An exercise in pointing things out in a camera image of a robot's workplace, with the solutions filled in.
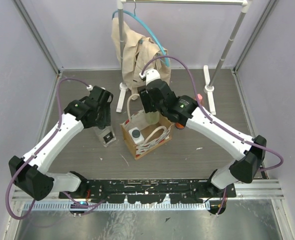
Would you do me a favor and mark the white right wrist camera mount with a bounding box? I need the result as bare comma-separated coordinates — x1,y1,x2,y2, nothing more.
139,68,161,86

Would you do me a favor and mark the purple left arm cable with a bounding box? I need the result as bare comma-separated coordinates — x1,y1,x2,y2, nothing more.
5,77,106,220

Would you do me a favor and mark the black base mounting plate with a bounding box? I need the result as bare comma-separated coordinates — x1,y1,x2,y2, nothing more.
69,179,224,204

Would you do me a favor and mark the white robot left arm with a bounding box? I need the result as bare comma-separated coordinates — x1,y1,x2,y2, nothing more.
9,86,114,201

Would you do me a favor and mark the blue clothes hanger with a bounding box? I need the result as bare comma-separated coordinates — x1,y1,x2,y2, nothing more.
112,10,170,67

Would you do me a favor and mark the white clothes rack frame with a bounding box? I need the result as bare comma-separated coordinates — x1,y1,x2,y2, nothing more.
115,0,253,116

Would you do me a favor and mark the white bottle grey cap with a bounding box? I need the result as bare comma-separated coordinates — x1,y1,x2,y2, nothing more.
128,127,145,145

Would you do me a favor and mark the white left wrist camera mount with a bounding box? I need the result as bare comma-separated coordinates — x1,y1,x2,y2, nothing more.
86,85,93,92

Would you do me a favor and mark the beige jacket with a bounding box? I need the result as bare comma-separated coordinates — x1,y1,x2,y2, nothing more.
111,17,162,94

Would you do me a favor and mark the pink bottle pink cap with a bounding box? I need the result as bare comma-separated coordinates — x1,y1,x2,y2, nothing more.
197,93,203,105

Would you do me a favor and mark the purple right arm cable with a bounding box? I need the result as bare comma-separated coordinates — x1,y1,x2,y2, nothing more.
138,55,284,216

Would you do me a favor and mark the clear bottle grey cap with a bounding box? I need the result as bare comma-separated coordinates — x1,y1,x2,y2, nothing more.
94,126,116,147

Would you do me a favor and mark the slotted grey cable duct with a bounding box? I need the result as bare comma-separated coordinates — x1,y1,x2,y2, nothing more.
32,201,211,212

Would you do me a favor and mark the orange bottle blue pump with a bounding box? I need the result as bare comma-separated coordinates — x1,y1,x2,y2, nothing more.
175,122,185,130

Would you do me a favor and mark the green bottle beige cap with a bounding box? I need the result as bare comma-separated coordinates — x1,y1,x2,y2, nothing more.
144,111,160,125

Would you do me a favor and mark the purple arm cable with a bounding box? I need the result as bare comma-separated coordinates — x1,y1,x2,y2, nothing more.
5,77,106,220
138,55,284,216

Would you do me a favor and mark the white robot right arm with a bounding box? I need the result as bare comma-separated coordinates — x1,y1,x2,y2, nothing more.
139,79,267,197

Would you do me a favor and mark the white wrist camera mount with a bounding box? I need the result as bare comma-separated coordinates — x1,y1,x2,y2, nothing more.
139,68,161,86
86,85,93,92

